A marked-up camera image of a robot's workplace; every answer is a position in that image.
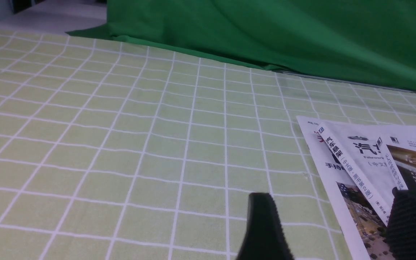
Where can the green backdrop cloth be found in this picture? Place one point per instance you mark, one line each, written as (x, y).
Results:
(366, 41)

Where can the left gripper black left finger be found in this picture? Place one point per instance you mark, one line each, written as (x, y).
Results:
(264, 238)

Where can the white car book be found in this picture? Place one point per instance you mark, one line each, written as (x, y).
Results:
(378, 159)

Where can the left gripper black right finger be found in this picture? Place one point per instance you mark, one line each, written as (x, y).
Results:
(401, 228)

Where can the bottom white magazine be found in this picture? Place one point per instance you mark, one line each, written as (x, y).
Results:
(362, 229)

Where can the green checkered tablecloth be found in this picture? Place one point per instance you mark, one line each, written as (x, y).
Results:
(115, 151)

